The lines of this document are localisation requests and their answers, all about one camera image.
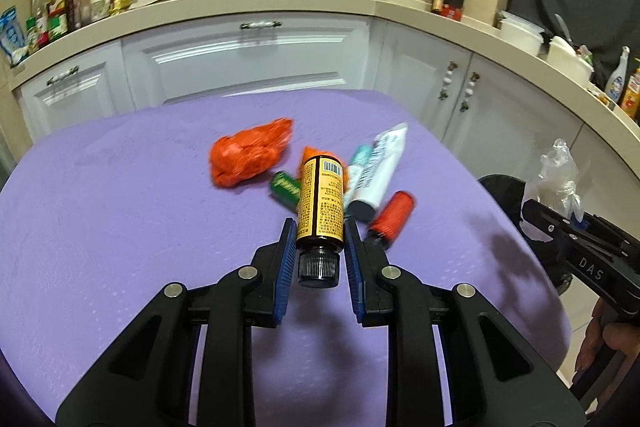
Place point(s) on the red crumpled plastic bag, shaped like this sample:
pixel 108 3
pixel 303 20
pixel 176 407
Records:
pixel 245 154

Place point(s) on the black-lined trash bin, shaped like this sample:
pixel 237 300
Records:
pixel 500 192

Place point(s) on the orange plastic bag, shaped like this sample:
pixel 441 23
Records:
pixel 306 152

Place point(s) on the green label brown bottle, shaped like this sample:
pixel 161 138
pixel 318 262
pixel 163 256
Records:
pixel 285 189

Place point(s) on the blue snack bag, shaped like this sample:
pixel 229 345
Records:
pixel 12 34

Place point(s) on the beige kitchen countertop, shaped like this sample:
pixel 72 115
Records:
pixel 300 4

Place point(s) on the white lidded container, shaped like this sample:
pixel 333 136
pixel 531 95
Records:
pixel 520 37

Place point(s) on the white rectangular container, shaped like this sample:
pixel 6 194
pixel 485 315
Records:
pixel 567 62

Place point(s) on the yellow label brown bottle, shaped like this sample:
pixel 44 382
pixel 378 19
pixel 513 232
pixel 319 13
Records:
pixel 320 207

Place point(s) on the white knotted plastic bag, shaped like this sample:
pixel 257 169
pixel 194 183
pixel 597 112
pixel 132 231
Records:
pixel 557 177

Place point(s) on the red storage box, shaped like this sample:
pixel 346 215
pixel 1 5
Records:
pixel 454 9

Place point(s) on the person's right hand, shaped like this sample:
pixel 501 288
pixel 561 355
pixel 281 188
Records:
pixel 620 342

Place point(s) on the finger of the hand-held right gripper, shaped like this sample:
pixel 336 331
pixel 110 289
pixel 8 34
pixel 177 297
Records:
pixel 615 239
pixel 547 224

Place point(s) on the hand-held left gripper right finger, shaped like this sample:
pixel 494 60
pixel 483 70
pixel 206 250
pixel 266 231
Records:
pixel 352 272

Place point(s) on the white cabinet door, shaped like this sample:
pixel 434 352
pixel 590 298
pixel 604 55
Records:
pixel 250 67
pixel 610 167
pixel 70 107
pixel 520 122
pixel 415 72

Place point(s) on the white teal tube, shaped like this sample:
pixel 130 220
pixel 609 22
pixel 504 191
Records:
pixel 375 177

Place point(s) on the metal spoon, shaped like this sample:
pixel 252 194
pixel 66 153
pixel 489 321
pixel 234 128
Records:
pixel 562 29

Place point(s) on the small red bottle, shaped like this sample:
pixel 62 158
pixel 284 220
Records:
pixel 392 217

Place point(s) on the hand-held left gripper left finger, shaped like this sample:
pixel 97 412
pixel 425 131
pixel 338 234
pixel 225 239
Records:
pixel 285 267

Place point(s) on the orange dish soap bottle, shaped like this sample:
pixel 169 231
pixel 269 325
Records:
pixel 632 92

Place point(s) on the white spray bottle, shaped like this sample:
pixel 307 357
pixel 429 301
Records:
pixel 616 82

